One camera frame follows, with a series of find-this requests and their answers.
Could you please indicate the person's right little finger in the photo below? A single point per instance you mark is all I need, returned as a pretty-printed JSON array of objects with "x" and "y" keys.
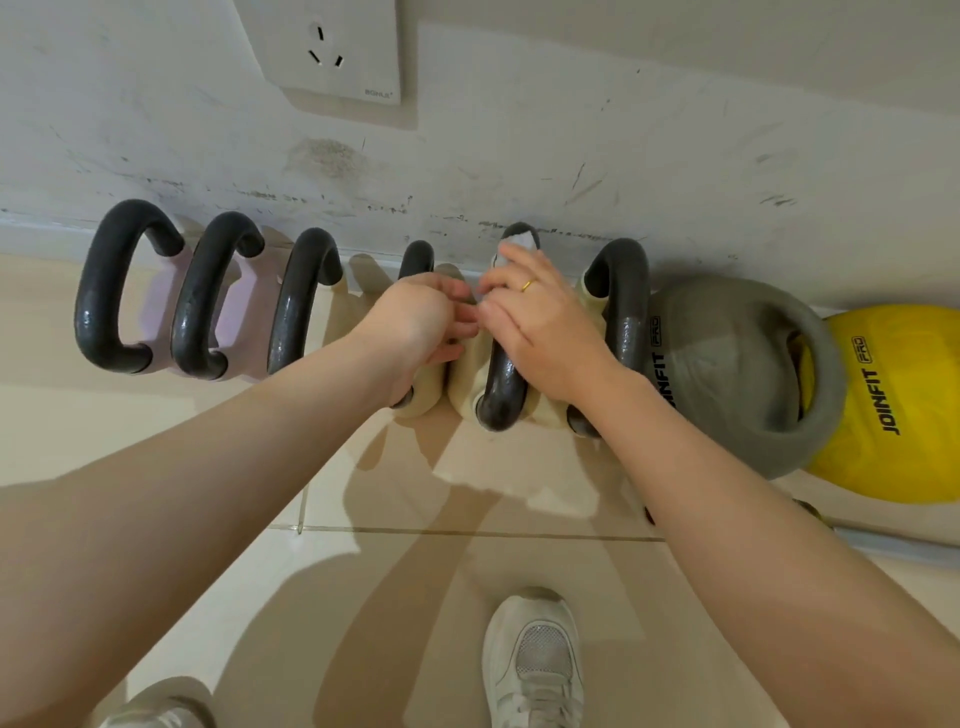
[{"x": 525, "y": 257}]

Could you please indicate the person's left hand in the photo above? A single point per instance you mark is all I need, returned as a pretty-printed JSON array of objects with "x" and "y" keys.
[{"x": 412, "y": 330}]

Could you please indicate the white wipe cloth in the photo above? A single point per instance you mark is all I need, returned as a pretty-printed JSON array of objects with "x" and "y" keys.
[{"x": 517, "y": 241}]

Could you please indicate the white sneaker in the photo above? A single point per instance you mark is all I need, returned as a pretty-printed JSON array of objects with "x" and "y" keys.
[
  {"x": 161, "y": 705},
  {"x": 532, "y": 660}
]

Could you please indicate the person's right hand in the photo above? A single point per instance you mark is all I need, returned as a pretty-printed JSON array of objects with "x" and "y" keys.
[{"x": 555, "y": 337}]

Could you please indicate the person's left fingers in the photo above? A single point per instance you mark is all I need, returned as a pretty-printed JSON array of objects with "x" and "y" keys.
[{"x": 454, "y": 315}]

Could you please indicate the person's right middle finger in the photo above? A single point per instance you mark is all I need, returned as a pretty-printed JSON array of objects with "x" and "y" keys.
[{"x": 501, "y": 315}]

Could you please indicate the person's left forearm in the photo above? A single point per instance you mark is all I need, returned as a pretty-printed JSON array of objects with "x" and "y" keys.
[{"x": 187, "y": 495}]

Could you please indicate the grey kettlebell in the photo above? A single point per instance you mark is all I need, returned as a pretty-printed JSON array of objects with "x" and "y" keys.
[{"x": 720, "y": 360}]

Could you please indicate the person's right forearm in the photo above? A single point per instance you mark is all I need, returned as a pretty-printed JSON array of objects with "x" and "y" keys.
[{"x": 750, "y": 570}]

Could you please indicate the yellow kettlebell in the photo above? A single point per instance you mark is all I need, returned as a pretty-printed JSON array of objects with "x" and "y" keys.
[{"x": 892, "y": 405}]

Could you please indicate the white wall socket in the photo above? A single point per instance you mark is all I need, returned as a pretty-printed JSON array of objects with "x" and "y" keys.
[{"x": 330, "y": 45}]

